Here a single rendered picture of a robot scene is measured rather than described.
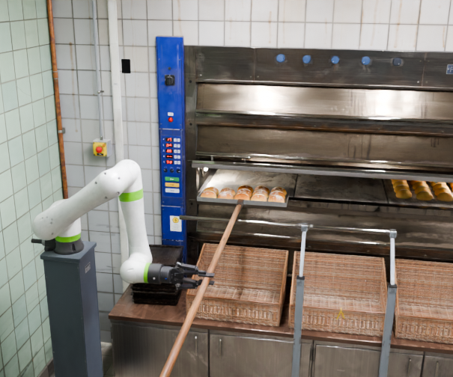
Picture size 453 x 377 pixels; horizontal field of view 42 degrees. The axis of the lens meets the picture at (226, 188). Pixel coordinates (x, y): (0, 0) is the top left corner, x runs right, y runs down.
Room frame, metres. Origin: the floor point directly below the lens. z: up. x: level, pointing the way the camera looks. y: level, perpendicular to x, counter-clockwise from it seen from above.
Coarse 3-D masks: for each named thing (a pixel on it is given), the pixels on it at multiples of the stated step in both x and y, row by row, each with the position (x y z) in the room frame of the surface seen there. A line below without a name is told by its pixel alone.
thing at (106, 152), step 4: (96, 140) 3.59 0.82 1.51; (104, 140) 3.60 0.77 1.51; (108, 140) 3.60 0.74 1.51; (92, 144) 3.58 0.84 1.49; (96, 144) 3.57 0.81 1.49; (100, 144) 3.56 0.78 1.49; (108, 144) 3.57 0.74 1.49; (104, 148) 3.56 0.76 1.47; (108, 148) 3.57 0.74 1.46; (96, 152) 3.57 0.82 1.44; (104, 152) 3.56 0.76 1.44; (108, 152) 3.57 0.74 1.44; (104, 156) 3.56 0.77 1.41; (108, 156) 3.56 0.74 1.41
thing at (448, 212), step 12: (288, 204) 3.44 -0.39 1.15; (300, 204) 3.42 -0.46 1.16; (312, 204) 3.41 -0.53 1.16; (324, 204) 3.40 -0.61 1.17; (336, 204) 3.39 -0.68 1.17; (348, 204) 3.38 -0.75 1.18; (360, 204) 3.37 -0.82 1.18; (372, 204) 3.37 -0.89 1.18; (384, 204) 3.37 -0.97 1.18; (396, 204) 3.37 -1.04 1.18
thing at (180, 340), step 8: (240, 208) 3.24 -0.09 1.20; (232, 216) 3.07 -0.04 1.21; (232, 224) 2.97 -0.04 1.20; (224, 240) 2.75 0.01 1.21; (216, 256) 2.56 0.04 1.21; (216, 264) 2.50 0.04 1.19; (208, 272) 2.39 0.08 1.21; (208, 280) 2.33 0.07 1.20; (200, 288) 2.25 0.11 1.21; (200, 296) 2.18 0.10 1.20; (192, 304) 2.11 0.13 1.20; (192, 312) 2.05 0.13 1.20; (192, 320) 2.01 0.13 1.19; (184, 328) 1.93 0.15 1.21; (184, 336) 1.89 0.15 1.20; (176, 344) 1.83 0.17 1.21; (176, 352) 1.78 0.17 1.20; (168, 360) 1.73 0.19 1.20; (168, 368) 1.69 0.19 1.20; (160, 376) 1.65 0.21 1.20; (168, 376) 1.66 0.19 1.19
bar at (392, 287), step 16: (256, 224) 3.09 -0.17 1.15; (272, 224) 3.08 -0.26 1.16; (288, 224) 3.06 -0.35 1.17; (304, 224) 3.05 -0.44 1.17; (320, 224) 3.05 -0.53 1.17; (304, 240) 3.00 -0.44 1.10; (384, 320) 2.79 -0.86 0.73; (384, 336) 2.75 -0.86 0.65; (384, 352) 2.75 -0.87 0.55; (384, 368) 2.74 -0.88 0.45
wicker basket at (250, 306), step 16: (208, 256) 3.47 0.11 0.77; (224, 256) 3.45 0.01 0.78; (240, 256) 3.44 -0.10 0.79; (256, 256) 3.42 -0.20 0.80; (272, 256) 3.40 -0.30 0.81; (224, 272) 3.43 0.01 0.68; (240, 272) 3.41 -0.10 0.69; (256, 272) 3.40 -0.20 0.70; (272, 272) 3.38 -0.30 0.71; (208, 288) 3.38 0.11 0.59; (224, 288) 3.38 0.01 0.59; (240, 288) 3.38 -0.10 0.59; (256, 288) 3.37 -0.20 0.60; (272, 288) 3.35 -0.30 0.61; (208, 304) 3.02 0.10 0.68; (224, 304) 3.01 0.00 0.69; (240, 304) 2.99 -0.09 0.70; (256, 304) 2.97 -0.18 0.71; (272, 304) 2.95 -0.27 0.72; (224, 320) 3.00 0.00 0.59; (240, 320) 2.99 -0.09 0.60; (256, 320) 2.97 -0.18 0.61; (272, 320) 2.95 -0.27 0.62
